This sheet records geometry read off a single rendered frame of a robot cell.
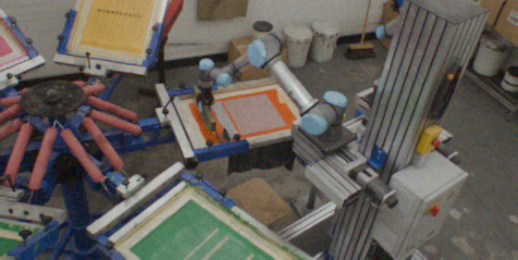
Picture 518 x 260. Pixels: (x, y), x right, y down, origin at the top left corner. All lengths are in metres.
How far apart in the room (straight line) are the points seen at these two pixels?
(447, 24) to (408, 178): 0.79
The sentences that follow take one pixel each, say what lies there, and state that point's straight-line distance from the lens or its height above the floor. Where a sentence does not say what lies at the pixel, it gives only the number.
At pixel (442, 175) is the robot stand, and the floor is 1.23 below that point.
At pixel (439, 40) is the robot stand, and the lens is 2.08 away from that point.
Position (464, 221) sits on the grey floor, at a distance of 4.15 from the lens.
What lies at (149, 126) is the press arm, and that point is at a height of 1.03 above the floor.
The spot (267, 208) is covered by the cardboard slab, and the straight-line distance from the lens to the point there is 3.71.
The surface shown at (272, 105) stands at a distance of 3.11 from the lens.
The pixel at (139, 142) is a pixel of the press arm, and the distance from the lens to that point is 2.87.
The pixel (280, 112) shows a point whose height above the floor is 0.95.
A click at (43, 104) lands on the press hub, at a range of 2.60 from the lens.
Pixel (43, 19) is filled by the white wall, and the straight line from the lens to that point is 4.66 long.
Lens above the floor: 2.85
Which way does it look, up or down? 39 degrees down
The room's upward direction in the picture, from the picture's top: 7 degrees clockwise
